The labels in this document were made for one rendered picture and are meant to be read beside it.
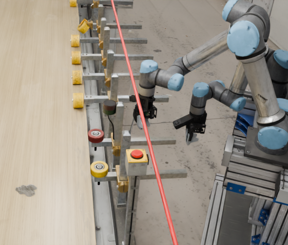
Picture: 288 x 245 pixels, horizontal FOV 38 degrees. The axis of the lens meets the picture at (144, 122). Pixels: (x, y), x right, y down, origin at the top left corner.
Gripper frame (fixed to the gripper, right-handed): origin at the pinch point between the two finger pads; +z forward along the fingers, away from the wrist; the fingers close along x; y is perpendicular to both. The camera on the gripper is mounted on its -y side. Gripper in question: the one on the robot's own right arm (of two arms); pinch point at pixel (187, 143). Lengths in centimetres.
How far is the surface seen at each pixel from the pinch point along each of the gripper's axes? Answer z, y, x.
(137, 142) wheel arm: -2.6, -26.6, -1.4
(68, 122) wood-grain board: -7, -61, 10
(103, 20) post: -28, -37, 94
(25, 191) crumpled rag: -8, -79, -39
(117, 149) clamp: -3.6, -37.9, -8.4
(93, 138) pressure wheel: -8, -50, -4
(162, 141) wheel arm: -2.8, -13.9, -1.4
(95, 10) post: -7, -38, 169
